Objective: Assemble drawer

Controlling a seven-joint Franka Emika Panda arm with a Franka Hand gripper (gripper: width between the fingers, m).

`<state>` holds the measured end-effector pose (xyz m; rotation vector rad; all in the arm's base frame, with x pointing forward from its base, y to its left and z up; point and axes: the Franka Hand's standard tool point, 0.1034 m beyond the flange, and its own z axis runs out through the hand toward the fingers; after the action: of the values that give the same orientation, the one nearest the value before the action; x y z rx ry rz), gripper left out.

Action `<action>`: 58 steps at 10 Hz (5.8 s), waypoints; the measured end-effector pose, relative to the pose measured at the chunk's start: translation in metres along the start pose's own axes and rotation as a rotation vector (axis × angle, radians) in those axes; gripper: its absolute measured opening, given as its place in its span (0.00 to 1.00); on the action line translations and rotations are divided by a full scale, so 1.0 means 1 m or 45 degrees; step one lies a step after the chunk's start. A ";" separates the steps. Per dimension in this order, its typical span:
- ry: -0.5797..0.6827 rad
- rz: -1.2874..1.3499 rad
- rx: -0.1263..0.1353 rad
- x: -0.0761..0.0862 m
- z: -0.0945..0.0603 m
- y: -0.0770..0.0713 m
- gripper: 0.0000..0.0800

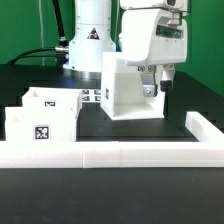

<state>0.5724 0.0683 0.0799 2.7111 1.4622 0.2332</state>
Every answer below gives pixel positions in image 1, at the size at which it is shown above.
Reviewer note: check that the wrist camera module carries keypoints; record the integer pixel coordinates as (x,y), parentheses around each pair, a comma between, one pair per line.
(168,32)

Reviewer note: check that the white marker sheet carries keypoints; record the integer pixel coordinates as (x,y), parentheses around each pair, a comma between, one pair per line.
(91,95)

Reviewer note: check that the white drawer cabinet frame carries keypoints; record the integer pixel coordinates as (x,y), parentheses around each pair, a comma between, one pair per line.
(122,91)

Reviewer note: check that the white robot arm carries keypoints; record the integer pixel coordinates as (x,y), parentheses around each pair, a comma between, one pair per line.
(92,30)

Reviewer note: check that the white drawer box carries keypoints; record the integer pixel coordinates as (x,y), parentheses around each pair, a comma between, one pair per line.
(59,98)
(26,125)

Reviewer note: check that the white L-shaped border wall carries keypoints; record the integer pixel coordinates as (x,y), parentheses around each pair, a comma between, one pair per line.
(206,151)

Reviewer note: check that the white rear drawer box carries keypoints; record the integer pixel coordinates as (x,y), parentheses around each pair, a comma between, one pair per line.
(59,98)

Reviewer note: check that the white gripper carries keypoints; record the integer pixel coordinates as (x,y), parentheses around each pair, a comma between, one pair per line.
(142,47)

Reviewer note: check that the white front drawer box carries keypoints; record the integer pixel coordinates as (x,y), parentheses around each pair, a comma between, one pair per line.
(26,125)

